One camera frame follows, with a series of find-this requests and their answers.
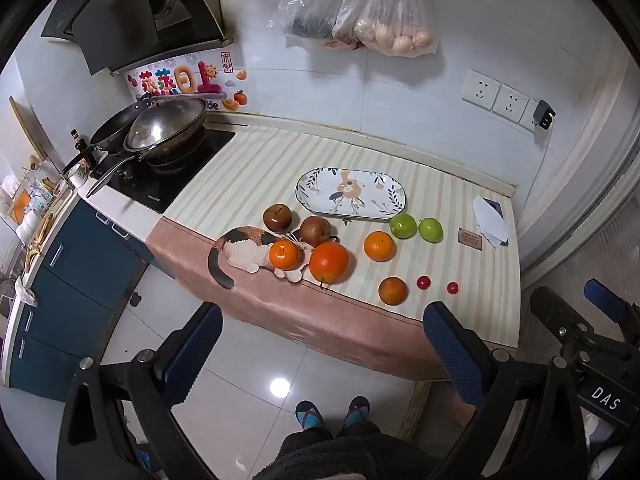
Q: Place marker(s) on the white wall socket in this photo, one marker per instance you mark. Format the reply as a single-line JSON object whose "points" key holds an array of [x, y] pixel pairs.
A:
{"points": [[509, 102], [480, 89]]}

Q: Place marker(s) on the colourful wall sticker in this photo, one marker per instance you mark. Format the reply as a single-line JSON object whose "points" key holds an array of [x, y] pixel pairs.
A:
{"points": [[185, 82]]}

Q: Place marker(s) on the white folded paper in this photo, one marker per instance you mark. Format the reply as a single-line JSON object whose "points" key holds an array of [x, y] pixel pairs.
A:
{"points": [[490, 222]]}

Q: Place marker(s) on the black glass stove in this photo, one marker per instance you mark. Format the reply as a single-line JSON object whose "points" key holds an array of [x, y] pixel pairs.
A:
{"points": [[170, 175]]}

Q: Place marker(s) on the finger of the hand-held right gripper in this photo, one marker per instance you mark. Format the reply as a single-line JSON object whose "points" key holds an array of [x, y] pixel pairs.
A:
{"points": [[602, 300], [557, 317]]}

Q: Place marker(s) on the cherry tomato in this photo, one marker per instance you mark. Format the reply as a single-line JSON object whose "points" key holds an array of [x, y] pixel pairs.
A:
{"points": [[424, 282], [452, 287]]}

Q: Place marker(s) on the steel wok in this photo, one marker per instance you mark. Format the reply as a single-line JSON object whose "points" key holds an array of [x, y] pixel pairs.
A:
{"points": [[165, 125]]}

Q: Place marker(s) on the small brown card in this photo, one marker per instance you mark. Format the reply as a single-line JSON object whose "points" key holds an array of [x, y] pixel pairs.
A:
{"points": [[470, 238]]}

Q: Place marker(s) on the wooden cutting board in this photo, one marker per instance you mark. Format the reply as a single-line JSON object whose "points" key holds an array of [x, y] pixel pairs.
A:
{"points": [[30, 125]]}

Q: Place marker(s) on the black range hood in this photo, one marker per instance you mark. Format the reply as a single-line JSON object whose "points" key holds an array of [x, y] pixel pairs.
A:
{"points": [[130, 10]]}

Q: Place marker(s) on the black frying pan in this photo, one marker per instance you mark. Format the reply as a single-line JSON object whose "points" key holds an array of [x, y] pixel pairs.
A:
{"points": [[107, 134]]}

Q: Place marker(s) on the cluttered dish rack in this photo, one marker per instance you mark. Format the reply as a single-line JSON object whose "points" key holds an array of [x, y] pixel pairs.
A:
{"points": [[30, 200]]}

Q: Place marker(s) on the green apple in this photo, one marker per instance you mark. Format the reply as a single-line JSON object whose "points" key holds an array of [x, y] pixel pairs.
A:
{"points": [[403, 225], [430, 229]]}

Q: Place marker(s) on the medium orange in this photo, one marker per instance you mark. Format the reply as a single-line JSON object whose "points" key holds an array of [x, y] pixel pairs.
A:
{"points": [[379, 246]]}

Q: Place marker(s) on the blue kitchen cabinet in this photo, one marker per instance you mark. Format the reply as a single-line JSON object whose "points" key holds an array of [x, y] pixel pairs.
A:
{"points": [[65, 280]]}

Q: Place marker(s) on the black plug-in charger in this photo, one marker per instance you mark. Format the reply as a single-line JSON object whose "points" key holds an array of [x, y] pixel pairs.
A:
{"points": [[544, 115]]}

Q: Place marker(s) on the white rag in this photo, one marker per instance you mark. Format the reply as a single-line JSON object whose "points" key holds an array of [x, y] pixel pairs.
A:
{"points": [[23, 291]]}

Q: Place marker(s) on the white cup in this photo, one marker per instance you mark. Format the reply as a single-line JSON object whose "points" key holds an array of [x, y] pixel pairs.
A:
{"points": [[77, 176]]}

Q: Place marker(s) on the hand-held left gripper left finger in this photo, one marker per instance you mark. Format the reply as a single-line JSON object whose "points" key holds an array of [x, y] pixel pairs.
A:
{"points": [[195, 350]]}

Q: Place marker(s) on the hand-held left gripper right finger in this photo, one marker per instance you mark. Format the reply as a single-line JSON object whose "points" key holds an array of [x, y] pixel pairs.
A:
{"points": [[450, 355]]}

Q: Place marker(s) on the small bright orange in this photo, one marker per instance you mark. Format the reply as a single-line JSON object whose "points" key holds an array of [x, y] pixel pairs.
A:
{"points": [[286, 255]]}

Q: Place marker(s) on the blue slipper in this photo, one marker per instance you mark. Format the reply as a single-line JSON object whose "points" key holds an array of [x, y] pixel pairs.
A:
{"points": [[308, 414], [357, 410]]}

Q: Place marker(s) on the plastic bag with dark contents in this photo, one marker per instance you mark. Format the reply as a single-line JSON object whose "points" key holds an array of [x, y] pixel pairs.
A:
{"points": [[307, 5]]}

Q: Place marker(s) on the small dark orange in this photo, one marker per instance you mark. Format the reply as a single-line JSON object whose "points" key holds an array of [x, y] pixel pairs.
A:
{"points": [[393, 290]]}

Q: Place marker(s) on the plastic bag of eggs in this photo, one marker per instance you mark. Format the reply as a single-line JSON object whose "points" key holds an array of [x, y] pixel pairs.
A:
{"points": [[390, 20]]}

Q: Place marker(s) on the person's dark fleece clothing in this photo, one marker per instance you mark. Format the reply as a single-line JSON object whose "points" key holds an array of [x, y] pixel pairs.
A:
{"points": [[340, 455]]}

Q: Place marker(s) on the dark sauce bottle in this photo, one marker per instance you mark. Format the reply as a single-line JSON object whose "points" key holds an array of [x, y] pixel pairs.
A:
{"points": [[81, 149]]}

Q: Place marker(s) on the striped cat-print table mat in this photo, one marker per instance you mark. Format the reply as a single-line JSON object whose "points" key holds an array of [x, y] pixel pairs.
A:
{"points": [[240, 175]]}

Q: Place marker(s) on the large orange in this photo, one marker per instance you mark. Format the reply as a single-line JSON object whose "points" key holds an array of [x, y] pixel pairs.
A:
{"points": [[328, 261]]}

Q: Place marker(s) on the dark red apple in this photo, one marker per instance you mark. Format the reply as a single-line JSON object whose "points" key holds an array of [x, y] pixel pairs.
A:
{"points": [[277, 216], [315, 230]]}

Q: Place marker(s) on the oval floral ceramic plate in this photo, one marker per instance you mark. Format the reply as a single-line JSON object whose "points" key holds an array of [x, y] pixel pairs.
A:
{"points": [[350, 192]]}

